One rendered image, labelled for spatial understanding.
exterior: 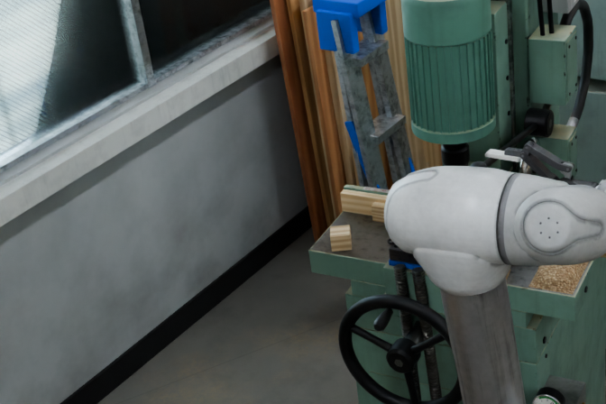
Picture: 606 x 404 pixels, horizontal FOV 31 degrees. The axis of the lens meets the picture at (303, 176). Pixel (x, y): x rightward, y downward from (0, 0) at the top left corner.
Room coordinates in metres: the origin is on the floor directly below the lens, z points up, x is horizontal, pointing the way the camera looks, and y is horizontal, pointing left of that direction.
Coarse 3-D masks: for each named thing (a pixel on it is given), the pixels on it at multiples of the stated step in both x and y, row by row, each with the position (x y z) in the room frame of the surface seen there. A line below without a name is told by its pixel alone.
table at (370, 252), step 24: (360, 216) 2.20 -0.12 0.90; (360, 240) 2.10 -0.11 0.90; (384, 240) 2.09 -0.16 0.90; (312, 264) 2.09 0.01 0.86; (336, 264) 2.06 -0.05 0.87; (360, 264) 2.03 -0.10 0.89; (384, 264) 2.00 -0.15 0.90; (600, 264) 1.94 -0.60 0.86; (528, 288) 1.83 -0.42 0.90; (576, 288) 1.81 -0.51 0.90; (528, 312) 1.83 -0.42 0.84; (552, 312) 1.80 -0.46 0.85; (576, 312) 1.79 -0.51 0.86
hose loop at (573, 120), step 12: (588, 12) 2.44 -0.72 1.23; (564, 24) 2.26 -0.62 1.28; (588, 24) 2.46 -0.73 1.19; (588, 36) 2.48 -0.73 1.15; (588, 48) 2.48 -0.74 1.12; (588, 60) 2.48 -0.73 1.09; (588, 72) 2.48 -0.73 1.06; (588, 84) 2.47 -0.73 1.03; (576, 96) 2.46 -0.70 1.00; (576, 108) 2.43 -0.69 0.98; (576, 120) 2.41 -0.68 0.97
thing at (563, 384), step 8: (552, 376) 1.89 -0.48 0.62; (552, 384) 1.86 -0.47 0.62; (560, 384) 1.86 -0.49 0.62; (568, 384) 1.85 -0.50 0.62; (576, 384) 1.85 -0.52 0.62; (584, 384) 1.85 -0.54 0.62; (568, 392) 1.83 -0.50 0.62; (576, 392) 1.82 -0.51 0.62; (584, 392) 1.84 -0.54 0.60; (568, 400) 1.80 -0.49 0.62; (576, 400) 1.80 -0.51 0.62; (584, 400) 1.84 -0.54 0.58
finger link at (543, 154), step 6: (528, 144) 1.83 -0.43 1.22; (534, 144) 1.84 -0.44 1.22; (528, 150) 1.83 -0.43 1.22; (534, 150) 1.82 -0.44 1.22; (540, 150) 1.83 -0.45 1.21; (540, 156) 1.82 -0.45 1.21; (546, 156) 1.81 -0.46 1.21; (552, 156) 1.82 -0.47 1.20; (546, 162) 1.81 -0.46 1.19; (552, 162) 1.80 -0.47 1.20; (558, 162) 1.80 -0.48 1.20; (570, 162) 1.81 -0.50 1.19; (558, 168) 1.80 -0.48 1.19; (564, 168) 1.79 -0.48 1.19; (570, 168) 1.78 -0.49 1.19
